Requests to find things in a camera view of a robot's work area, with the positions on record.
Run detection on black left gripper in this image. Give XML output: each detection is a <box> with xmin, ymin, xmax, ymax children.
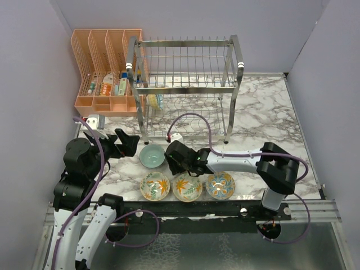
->
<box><xmin>87</xmin><ymin>127</ymin><xmax>140</xmax><ymax>178</ymax></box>

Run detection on teal ribbed bowl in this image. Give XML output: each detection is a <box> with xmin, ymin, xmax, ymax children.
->
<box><xmin>139</xmin><ymin>145</ymin><xmax>165</xmax><ymax>169</ymax></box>

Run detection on yellow dotted white bowl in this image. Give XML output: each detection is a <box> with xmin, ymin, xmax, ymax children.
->
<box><xmin>147</xmin><ymin>94</ymin><xmax>163</xmax><ymax>110</ymax></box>

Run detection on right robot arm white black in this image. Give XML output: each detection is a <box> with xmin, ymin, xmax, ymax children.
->
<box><xmin>164</xmin><ymin>141</ymin><xmax>300</xmax><ymax>220</ymax></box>

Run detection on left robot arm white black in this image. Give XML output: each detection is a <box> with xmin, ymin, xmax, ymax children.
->
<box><xmin>45</xmin><ymin>129</ymin><xmax>140</xmax><ymax>269</ymax></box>

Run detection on stainless steel dish rack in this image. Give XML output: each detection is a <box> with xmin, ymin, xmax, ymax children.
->
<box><xmin>126</xmin><ymin>35</ymin><xmax>245</xmax><ymax>143</ymax></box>

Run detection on orange flower bowl middle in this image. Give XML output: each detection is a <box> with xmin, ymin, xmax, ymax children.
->
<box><xmin>172</xmin><ymin>173</ymin><xmax>203</xmax><ymax>203</ymax></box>

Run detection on orange flower bowl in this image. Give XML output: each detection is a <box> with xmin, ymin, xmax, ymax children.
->
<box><xmin>140</xmin><ymin>172</ymin><xmax>170</xmax><ymax>201</ymax></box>
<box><xmin>172</xmin><ymin>173</ymin><xmax>203</xmax><ymax>203</ymax></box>

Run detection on orange flower bowl left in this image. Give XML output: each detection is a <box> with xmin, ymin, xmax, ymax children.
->
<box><xmin>140</xmin><ymin>172</ymin><xmax>170</xmax><ymax>201</ymax></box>

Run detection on blue orange floral bowl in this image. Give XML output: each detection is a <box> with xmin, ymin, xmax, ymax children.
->
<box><xmin>205</xmin><ymin>172</ymin><xmax>236</xmax><ymax>200</ymax></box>

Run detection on peach plastic file organizer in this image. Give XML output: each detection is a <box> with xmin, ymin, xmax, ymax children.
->
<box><xmin>71</xmin><ymin>29</ymin><xmax>142</xmax><ymax>117</ymax></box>

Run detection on green white box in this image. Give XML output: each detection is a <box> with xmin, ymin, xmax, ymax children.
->
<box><xmin>118</xmin><ymin>78</ymin><xmax>128</xmax><ymax>96</ymax></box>

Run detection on small green white bottle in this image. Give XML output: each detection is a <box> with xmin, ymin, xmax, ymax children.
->
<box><xmin>87</xmin><ymin>81</ymin><xmax>96</xmax><ymax>96</ymax></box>

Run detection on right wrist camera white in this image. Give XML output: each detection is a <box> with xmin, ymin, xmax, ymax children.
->
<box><xmin>166</xmin><ymin>133</ymin><xmax>184</xmax><ymax>143</ymax></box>

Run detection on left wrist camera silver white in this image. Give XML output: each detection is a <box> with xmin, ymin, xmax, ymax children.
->
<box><xmin>82</xmin><ymin>114</ymin><xmax>106</xmax><ymax>134</ymax></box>

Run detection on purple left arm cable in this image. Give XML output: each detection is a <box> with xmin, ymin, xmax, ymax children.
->
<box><xmin>50</xmin><ymin>116</ymin><xmax>106</xmax><ymax>270</ymax></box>

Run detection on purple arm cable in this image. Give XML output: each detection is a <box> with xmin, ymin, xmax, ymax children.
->
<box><xmin>167</xmin><ymin>112</ymin><xmax>312</xmax><ymax>245</ymax></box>
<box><xmin>50</xmin><ymin>116</ymin><xmax>106</xmax><ymax>270</ymax></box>

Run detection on black mounting rail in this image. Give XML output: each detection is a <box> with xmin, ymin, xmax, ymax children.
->
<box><xmin>118</xmin><ymin>200</ymin><xmax>291</xmax><ymax>235</ymax></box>

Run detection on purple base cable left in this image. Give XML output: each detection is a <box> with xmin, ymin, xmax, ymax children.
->
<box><xmin>103</xmin><ymin>209</ymin><xmax>160</xmax><ymax>249</ymax></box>

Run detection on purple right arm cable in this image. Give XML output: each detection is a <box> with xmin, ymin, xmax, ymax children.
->
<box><xmin>167</xmin><ymin>112</ymin><xmax>312</xmax><ymax>245</ymax></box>

